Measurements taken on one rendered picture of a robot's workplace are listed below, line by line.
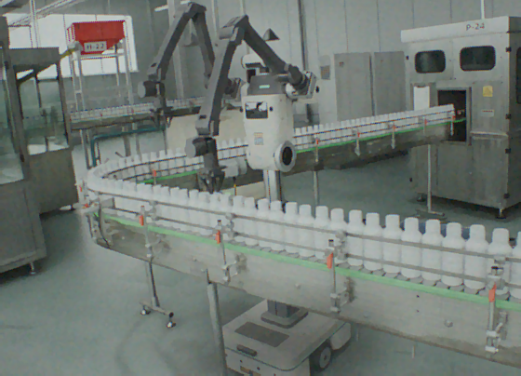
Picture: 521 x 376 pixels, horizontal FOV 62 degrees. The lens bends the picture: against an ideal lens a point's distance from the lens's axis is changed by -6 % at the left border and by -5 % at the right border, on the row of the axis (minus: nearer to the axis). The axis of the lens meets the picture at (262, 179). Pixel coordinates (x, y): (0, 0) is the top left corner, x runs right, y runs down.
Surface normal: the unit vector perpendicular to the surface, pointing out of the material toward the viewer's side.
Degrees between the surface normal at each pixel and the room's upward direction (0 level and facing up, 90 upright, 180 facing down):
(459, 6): 90
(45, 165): 90
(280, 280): 90
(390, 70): 90
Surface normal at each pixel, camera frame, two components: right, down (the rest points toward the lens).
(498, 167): -0.84, 0.19
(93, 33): 0.54, 0.13
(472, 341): -0.63, 0.22
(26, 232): 0.77, 0.07
